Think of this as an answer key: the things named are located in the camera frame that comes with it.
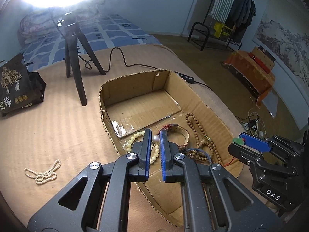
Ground black metal clothes rack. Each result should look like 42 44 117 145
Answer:
188 0 256 51

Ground green jade pendant red string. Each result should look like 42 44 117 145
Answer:
222 137 246 168

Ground tangle of white cables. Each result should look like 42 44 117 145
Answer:
249 97 268 138

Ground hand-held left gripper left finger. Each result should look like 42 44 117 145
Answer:
27 129 152 232

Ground cream bead bracelet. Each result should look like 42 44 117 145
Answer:
124 130 161 163

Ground dark hanging clothes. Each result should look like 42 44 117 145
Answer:
228 0 256 41

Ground black power cable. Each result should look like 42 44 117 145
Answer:
77 47 213 92

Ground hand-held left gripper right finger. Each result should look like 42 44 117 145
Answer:
159 129 283 232

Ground light wooden box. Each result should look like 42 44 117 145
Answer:
250 45 276 74

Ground cardboard box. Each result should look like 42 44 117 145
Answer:
99 70 244 228

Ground long wooden bead necklace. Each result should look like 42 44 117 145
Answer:
185 112 222 166

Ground tan ribbed blanket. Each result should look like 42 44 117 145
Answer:
0 44 244 232

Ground black inline cable controller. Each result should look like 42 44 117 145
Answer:
174 71 195 84

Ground striped hanging towel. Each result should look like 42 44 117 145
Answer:
210 0 238 23

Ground white power strip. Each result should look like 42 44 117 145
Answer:
243 122 260 131

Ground folded floral quilt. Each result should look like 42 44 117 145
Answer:
18 7 102 45

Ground red box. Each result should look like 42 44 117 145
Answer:
250 53 271 73

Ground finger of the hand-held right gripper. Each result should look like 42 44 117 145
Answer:
228 142 298 177
239 132 305 159

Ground dark carved bead bracelet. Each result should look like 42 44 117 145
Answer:
186 150 202 159

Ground brown strap wristwatch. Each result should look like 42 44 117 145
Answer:
160 124 191 148

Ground small pearl necklace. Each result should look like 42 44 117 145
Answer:
24 159 61 185

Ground black printed bag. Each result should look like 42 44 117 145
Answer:
0 53 47 118

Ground yellow plastic crate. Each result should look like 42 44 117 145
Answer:
214 21 233 39

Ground black tripod stand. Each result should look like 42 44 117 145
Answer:
57 8 107 106

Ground blue patterned bed sheet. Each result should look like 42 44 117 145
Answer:
17 13 162 68

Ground orange cloth covered table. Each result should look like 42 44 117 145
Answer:
222 50 276 105

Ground thin dark bangle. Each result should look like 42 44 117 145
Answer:
180 148 214 163

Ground grey board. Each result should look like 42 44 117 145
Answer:
261 89 278 118

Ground landscape wall painting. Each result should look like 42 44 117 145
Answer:
252 0 309 87

